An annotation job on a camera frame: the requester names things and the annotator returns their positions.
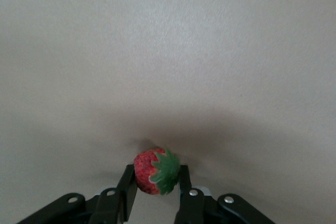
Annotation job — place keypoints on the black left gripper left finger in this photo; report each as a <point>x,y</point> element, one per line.
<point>126,195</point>

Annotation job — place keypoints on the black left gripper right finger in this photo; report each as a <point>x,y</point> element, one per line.
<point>189,205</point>

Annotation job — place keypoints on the red strawberry with green leaves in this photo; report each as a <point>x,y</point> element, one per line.
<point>143,171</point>

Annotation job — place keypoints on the brown table cover sheet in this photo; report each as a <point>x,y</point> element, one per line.
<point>168,51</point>

